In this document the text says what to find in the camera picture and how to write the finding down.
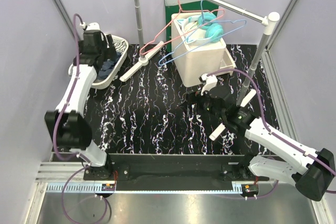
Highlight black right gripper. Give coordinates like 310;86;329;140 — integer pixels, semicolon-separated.
179;90;225;121

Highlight blue tank top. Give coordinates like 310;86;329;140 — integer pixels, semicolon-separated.
97;52;121;81

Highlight blue wire hanger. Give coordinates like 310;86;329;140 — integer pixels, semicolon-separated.
159;0;247;66

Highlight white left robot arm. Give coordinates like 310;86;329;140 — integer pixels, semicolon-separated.
44;23;113;180

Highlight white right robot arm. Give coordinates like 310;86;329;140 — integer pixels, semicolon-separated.
186;91;335;201

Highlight white perforated laundry basket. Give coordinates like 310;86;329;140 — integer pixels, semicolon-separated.
91;34;129;90

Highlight white drawer box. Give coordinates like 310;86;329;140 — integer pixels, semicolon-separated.
171;12;236;87

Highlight black marbled table mat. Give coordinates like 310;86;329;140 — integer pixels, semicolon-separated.
85;49;269;155

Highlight teal cat-ear headphones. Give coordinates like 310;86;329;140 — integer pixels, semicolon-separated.
177;13;224;45

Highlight green binder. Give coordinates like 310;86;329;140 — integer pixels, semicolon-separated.
164;0;221;51

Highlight silver clothes rack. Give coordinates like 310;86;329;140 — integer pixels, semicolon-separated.
119;0;280;141

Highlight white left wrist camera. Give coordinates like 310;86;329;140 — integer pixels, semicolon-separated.
79;22;101;33

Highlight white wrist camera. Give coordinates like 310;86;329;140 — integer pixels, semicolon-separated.
200;74;217;95
79;22;101;33

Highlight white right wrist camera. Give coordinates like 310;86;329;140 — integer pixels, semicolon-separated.
200;74;217;95

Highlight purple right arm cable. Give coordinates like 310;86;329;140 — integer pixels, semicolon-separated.
207;68;336;198

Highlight pink wire hanger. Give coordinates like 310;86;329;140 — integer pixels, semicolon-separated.
139;0;226;57

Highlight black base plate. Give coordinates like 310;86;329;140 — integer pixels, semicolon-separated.
83;154;256;181

